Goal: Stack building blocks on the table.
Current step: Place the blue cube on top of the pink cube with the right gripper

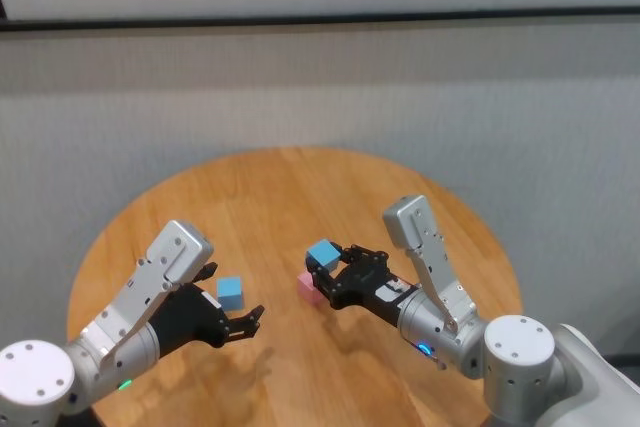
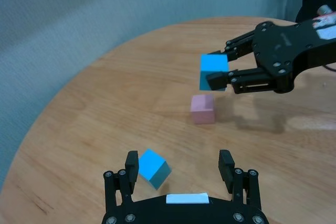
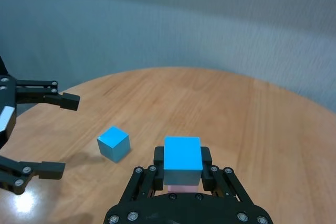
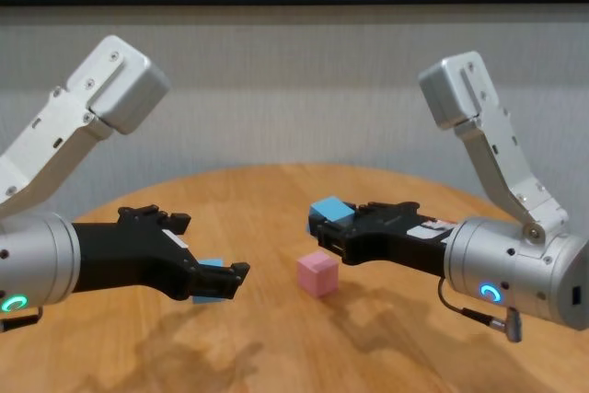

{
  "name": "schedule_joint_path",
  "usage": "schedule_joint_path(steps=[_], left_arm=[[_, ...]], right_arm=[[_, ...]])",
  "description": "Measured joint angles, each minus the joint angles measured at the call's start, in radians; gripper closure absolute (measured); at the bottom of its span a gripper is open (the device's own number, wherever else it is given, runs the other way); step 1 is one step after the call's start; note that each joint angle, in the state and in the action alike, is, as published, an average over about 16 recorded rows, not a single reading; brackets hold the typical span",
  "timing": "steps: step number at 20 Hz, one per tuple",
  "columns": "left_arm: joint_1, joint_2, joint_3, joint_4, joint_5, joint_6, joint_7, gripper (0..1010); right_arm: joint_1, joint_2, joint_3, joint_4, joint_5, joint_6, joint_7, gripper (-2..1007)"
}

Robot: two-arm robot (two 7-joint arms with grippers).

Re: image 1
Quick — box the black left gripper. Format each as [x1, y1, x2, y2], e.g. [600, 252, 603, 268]
[147, 260, 265, 359]

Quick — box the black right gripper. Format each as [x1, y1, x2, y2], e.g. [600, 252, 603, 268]
[304, 244, 419, 328]

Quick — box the blue cube block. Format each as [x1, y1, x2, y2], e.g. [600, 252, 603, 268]
[305, 240, 344, 273]
[216, 276, 245, 313]

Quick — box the pink cube block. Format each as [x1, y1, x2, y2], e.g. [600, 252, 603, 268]
[296, 271, 326, 306]

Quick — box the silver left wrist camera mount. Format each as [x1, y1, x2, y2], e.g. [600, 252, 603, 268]
[79, 219, 215, 364]

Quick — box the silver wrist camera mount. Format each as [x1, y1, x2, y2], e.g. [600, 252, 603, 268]
[382, 194, 479, 337]
[79, 219, 215, 364]

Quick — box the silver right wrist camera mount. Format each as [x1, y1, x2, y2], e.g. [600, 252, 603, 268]
[382, 194, 479, 337]

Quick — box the black wall trim strip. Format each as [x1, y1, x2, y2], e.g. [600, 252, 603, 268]
[0, 5, 640, 33]

